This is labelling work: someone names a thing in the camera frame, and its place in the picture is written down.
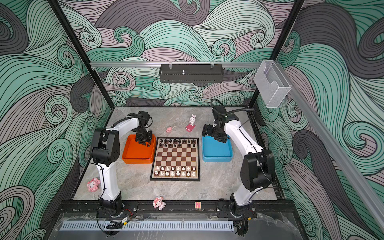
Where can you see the black wall shelf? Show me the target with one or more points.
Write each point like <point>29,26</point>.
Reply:
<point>191,74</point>

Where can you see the aluminium rail back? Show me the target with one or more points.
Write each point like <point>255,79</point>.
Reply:
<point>137,64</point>

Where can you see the clear acrylic holder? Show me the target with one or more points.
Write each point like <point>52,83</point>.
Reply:
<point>272,83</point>

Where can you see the black frame post right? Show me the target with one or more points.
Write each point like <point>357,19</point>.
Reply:
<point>287,27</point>

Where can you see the white slotted cable duct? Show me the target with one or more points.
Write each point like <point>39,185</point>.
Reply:
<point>151,225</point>

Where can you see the black frame post left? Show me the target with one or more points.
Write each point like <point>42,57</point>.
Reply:
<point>78,47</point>

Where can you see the aluminium rail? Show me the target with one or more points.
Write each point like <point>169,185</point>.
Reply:
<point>365,191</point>
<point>137,64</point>

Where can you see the pink kitty figurine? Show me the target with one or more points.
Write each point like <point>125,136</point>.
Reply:
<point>93,185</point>

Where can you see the orange plastic tray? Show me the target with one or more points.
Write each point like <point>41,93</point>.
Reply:
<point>135,153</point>

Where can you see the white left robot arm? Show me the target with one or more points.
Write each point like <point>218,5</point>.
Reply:
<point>105,151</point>

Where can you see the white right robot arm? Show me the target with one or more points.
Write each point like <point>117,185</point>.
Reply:
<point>258,166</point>

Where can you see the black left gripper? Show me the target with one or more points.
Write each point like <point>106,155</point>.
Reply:
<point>143,141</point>

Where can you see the pink melody figurine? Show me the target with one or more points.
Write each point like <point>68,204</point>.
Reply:
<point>159,203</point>

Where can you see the blue plastic tray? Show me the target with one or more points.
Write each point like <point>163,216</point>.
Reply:
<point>215,151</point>

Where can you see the aluminium rail right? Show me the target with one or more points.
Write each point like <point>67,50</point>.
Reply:
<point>365,191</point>

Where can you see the folding chess board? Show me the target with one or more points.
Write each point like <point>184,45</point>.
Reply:
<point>176,159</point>

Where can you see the white bunny phone stand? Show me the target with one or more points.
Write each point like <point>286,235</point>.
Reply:
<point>191,124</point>

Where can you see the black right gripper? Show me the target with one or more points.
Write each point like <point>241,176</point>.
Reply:
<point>222,138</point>

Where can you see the black frame post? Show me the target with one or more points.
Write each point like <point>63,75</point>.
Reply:
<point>78,47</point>
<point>287,27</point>

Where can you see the red letter block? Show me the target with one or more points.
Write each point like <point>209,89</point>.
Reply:
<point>197,205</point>

